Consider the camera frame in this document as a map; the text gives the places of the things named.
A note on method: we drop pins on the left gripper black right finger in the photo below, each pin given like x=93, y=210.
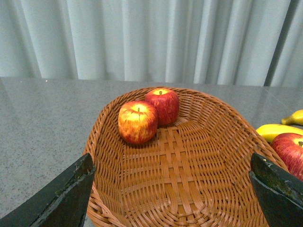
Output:
x=279, y=193

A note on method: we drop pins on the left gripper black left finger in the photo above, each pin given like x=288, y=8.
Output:
x=61, y=203

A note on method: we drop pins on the yellow banana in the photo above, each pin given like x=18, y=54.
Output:
x=294, y=118
x=270, y=131

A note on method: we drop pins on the red apple outside basket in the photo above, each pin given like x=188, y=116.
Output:
x=289, y=147

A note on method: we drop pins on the brown wicker basket, apples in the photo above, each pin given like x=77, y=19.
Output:
x=192, y=173

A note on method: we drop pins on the yellow-red apple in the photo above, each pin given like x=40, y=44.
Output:
x=137, y=122

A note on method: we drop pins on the dark red apple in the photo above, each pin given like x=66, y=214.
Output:
x=166, y=102

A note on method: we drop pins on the white pleated curtain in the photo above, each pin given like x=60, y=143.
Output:
x=223, y=42

